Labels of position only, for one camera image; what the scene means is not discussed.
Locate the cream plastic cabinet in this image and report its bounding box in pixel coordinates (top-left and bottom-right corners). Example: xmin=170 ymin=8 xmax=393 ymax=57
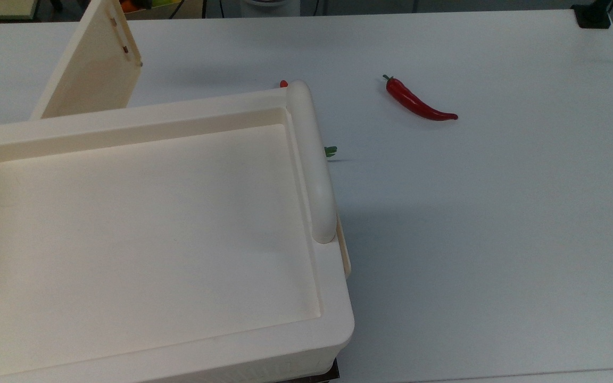
xmin=0 ymin=80 xmax=355 ymax=383

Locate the black table clamp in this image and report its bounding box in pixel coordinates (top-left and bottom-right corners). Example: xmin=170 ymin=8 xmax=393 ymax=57
xmin=571 ymin=0 xmax=613 ymax=29

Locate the cream cabinet door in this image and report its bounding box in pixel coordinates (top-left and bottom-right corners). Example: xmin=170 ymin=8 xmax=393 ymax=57
xmin=29 ymin=0 xmax=143 ymax=121

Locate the red toy chili pepper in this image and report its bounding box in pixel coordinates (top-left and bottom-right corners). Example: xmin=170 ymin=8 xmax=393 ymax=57
xmin=382 ymin=74 xmax=459 ymax=122

